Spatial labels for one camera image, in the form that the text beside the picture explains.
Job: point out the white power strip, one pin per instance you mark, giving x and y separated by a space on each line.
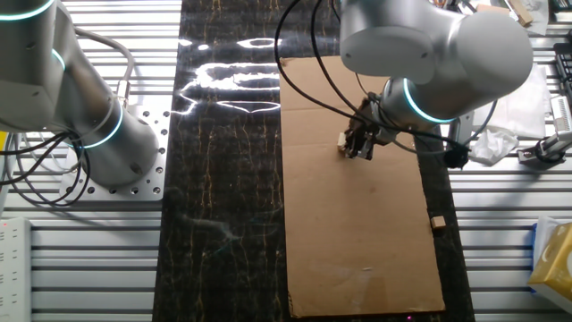
13 268

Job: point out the brown cardboard sheet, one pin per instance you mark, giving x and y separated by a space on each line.
357 246

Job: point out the blue white tissue packet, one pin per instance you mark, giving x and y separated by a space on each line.
545 226

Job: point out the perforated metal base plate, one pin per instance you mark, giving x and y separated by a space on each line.
152 179

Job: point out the tiny wooden block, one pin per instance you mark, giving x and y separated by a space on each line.
438 222

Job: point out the wooden stick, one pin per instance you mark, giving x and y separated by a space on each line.
522 12

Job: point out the yellow tissue pack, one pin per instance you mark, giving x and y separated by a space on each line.
554 264

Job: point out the white paper sheet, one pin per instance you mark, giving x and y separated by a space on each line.
541 18

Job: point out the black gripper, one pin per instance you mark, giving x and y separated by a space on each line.
372 118

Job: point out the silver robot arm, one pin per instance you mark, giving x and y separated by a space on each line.
447 53

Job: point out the small wooden cube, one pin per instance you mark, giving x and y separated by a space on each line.
341 143

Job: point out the crumpled white tissue paper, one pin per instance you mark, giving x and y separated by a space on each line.
527 112

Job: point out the black keyboard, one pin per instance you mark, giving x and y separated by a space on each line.
565 71

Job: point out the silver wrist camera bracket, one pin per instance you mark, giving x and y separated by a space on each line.
460 127

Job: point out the rectangular wooden block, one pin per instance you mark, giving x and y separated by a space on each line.
489 8

